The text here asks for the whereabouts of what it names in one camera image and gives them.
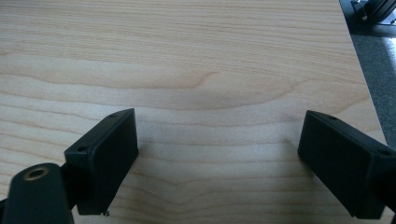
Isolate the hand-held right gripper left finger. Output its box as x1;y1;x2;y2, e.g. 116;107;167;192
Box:
64;107;140;217

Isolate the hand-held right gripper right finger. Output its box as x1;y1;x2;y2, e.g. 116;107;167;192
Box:
297;109;396;220

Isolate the black metal stand base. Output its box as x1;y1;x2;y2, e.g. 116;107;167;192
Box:
350;0;396;26

